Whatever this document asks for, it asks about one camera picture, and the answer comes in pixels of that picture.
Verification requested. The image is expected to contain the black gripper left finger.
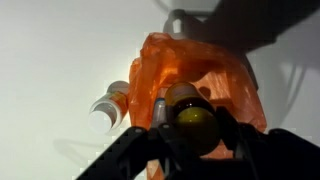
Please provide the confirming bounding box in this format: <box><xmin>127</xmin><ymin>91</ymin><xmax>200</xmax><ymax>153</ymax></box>
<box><xmin>76</xmin><ymin>124</ymin><xmax>182</xmax><ymax>180</ymax></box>

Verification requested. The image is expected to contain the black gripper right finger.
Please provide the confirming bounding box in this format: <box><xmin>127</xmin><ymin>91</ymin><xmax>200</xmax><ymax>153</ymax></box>
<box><xmin>216</xmin><ymin>107</ymin><xmax>320</xmax><ymax>180</ymax></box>

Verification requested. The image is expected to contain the black and yellow container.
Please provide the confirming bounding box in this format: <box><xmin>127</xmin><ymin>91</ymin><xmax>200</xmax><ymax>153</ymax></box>
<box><xmin>165</xmin><ymin>82</ymin><xmax>220</xmax><ymax>156</ymax></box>

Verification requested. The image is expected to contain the orange plastic bag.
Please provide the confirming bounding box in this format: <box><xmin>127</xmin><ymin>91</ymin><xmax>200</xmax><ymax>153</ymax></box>
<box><xmin>128</xmin><ymin>33</ymin><xmax>267</xmax><ymax>132</ymax></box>

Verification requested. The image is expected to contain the white pill bottle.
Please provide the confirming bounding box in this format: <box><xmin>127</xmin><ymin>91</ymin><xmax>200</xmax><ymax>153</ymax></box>
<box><xmin>88</xmin><ymin>81</ymin><xmax>129</xmax><ymax>134</ymax></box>

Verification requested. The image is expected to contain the round white table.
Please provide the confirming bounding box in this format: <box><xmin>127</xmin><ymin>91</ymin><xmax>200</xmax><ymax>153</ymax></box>
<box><xmin>0</xmin><ymin>0</ymin><xmax>320</xmax><ymax>180</ymax></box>

